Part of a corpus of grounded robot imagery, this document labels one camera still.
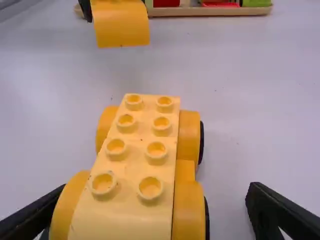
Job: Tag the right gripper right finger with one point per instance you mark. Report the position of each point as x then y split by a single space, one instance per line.
280 215

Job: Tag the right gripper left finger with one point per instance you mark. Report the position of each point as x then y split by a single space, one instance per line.
30 215

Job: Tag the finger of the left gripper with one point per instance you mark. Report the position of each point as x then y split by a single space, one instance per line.
86 10

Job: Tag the curved yellow toy brick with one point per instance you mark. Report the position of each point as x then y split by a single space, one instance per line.
120 25

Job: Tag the yellow toy car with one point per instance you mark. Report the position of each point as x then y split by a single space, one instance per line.
140 162

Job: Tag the red toy brick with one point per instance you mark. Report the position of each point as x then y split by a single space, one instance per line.
220 4
166 3

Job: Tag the tan tray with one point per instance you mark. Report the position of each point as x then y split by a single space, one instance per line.
212 11

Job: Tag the large green toy brick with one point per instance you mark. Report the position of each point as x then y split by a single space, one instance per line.
256 3

